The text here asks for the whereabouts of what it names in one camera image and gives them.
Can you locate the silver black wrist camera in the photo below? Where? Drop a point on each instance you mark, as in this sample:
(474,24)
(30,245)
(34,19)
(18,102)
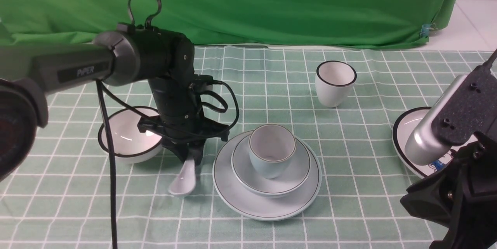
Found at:
(467,108)

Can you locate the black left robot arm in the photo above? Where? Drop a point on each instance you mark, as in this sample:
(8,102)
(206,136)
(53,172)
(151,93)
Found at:
(129,54)

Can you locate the white bowl black rim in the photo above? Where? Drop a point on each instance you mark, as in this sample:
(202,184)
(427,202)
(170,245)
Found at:
(130,145)

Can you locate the plain white ceramic spoon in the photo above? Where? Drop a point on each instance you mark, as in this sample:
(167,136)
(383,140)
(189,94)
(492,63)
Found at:
(185,181)

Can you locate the white plate cartoon print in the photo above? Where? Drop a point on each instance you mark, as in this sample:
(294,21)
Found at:
(403,127)

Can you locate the light blue flat plate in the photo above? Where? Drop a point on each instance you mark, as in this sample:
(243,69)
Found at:
(256,206)

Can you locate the white cup black rim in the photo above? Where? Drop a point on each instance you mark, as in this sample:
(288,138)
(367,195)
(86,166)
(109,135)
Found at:
(334,81)

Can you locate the light blue ceramic cup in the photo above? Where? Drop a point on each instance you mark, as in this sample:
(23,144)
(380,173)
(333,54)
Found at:
(271,148)

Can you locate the light blue shallow bowl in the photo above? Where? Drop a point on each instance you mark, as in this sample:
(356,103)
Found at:
(293,177)

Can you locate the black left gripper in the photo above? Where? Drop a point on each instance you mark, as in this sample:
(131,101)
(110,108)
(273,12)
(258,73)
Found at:
(181,121)

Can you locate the green checkered tablecloth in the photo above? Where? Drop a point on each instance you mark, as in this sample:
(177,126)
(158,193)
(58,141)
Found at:
(59,197)

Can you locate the blue clip on backdrop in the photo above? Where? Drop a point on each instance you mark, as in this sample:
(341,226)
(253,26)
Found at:
(425,30)

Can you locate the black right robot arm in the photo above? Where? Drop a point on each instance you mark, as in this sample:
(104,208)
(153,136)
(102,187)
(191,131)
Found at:
(462,197)

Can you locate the green backdrop cloth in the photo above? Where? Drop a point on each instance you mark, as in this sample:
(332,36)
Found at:
(368,24)

